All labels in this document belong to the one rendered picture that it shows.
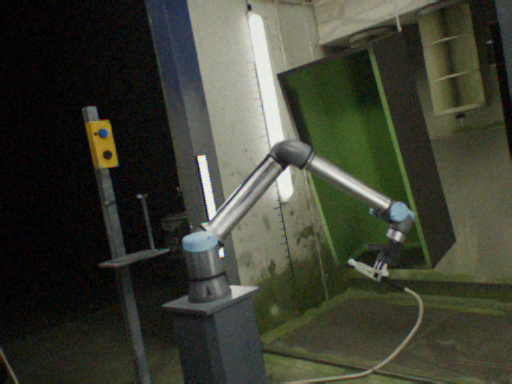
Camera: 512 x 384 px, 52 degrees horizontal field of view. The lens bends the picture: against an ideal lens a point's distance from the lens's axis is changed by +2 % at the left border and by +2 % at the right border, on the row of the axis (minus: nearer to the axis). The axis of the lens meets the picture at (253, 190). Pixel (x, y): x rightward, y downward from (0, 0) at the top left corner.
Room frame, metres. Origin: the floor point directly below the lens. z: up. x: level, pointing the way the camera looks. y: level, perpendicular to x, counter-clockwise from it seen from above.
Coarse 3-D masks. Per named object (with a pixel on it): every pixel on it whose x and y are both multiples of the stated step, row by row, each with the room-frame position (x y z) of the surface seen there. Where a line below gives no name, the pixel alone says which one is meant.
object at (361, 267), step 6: (354, 264) 2.76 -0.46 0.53; (360, 264) 2.63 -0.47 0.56; (360, 270) 2.59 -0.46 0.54; (366, 270) 2.45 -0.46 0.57; (372, 270) 2.42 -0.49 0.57; (372, 276) 2.40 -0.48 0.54; (378, 276) 2.40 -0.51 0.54; (384, 276) 2.51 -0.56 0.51; (390, 282) 2.50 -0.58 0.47; (396, 282) 2.51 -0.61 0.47; (402, 288) 2.51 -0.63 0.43
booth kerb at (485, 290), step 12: (360, 288) 3.89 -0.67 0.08; (372, 288) 3.81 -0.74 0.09; (384, 288) 3.74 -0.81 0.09; (396, 288) 3.67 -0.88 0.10; (408, 288) 3.60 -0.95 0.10; (420, 288) 3.54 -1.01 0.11; (432, 288) 3.47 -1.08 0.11; (444, 288) 3.41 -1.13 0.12; (456, 288) 3.35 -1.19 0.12; (468, 288) 3.30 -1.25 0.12; (480, 288) 3.24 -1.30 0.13; (492, 288) 3.19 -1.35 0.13; (504, 288) 3.14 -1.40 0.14; (504, 300) 3.15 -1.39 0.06
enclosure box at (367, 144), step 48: (384, 48) 2.56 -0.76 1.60; (288, 96) 2.94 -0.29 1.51; (336, 96) 3.09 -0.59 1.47; (384, 96) 2.51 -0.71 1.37; (336, 144) 3.20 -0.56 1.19; (384, 144) 2.99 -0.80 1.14; (336, 192) 3.16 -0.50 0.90; (384, 192) 3.09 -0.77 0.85; (432, 192) 2.75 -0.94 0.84; (336, 240) 3.09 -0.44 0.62; (384, 240) 3.20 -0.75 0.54; (432, 240) 2.68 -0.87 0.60
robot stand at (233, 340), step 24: (240, 288) 2.23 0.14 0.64; (192, 312) 2.04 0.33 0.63; (216, 312) 2.03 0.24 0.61; (240, 312) 2.12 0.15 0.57; (192, 336) 2.08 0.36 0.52; (216, 336) 2.02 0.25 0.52; (240, 336) 2.10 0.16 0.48; (192, 360) 2.11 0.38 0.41; (216, 360) 2.02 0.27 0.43; (240, 360) 2.08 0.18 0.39
